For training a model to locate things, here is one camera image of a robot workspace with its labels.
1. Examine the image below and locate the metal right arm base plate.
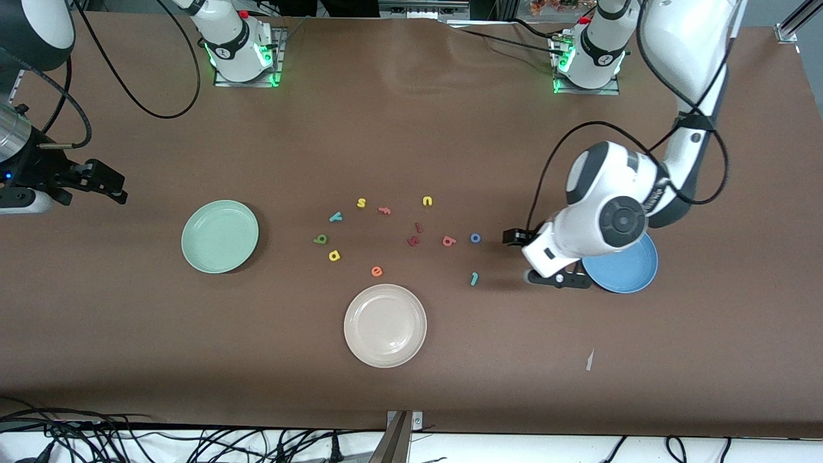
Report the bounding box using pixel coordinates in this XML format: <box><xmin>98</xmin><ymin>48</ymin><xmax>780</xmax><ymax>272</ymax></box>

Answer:
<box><xmin>213</xmin><ymin>27</ymin><xmax>288</xmax><ymax>88</ymax></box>

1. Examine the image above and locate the aluminium frame profile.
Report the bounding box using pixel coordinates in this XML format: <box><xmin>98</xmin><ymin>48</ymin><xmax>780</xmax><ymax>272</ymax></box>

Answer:
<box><xmin>775</xmin><ymin>0</ymin><xmax>812</xmax><ymax>44</ymax></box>

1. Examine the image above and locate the blue plate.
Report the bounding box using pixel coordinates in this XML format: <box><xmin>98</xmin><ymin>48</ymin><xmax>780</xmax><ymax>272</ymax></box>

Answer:
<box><xmin>582</xmin><ymin>233</ymin><xmax>659</xmax><ymax>295</ymax></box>

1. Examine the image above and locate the orange flower decoration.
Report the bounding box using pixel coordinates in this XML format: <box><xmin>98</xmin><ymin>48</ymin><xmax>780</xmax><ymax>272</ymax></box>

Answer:
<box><xmin>529</xmin><ymin>0</ymin><xmax>599</xmax><ymax>16</ymax></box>

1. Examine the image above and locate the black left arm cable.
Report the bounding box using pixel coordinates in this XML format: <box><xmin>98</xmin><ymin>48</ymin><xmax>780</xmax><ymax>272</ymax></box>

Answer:
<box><xmin>529</xmin><ymin>0</ymin><xmax>734</xmax><ymax>232</ymax></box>

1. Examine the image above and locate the beige plate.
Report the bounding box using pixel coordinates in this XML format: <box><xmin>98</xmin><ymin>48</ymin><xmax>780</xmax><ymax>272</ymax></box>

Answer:
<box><xmin>343</xmin><ymin>284</ymin><xmax>428</xmax><ymax>368</ymax></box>

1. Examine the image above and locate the green plate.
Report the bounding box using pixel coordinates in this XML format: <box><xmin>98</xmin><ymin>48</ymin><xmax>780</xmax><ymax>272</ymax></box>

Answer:
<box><xmin>181</xmin><ymin>199</ymin><xmax>260</xmax><ymax>275</ymax></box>

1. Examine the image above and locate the brown table cover sheet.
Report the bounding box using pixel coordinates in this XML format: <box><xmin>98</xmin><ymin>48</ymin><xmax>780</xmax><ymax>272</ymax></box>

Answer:
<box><xmin>0</xmin><ymin>12</ymin><xmax>823</xmax><ymax>439</ymax></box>

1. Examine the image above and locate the black base supply cable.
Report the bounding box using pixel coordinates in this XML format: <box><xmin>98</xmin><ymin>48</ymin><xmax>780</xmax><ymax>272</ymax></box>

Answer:
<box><xmin>450</xmin><ymin>19</ymin><xmax>566</xmax><ymax>59</ymax></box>

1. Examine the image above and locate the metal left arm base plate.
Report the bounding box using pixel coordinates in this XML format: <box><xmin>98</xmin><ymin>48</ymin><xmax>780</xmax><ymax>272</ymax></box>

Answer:
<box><xmin>552</xmin><ymin>35</ymin><xmax>622</xmax><ymax>96</ymax></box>

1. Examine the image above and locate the grey metal equipment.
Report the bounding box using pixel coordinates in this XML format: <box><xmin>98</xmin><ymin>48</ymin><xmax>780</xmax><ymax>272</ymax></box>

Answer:
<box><xmin>375</xmin><ymin>0</ymin><xmax>473</xmax><ymax>21</ymax></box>

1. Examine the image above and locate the aluminium profile bar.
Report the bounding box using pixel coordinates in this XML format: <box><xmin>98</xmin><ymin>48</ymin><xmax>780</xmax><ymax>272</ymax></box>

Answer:
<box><xmin>368</xmin><ymin>412</ymin><xmax>412</xmax><ymax>463</ymax></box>

